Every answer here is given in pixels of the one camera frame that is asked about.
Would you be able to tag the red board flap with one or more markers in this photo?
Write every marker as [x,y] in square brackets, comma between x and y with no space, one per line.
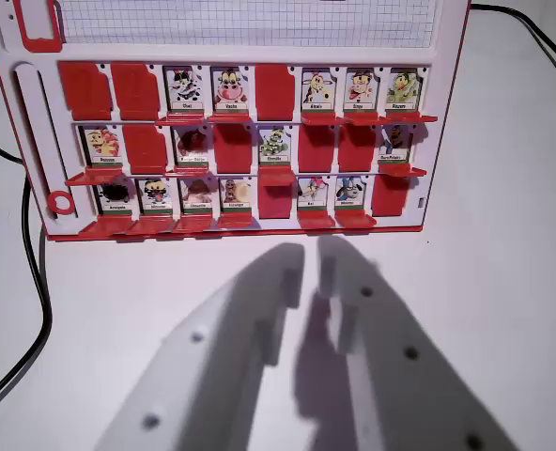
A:
[322,119]

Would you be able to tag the red and white game board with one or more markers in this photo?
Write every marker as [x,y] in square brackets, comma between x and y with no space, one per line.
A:
[240,28]

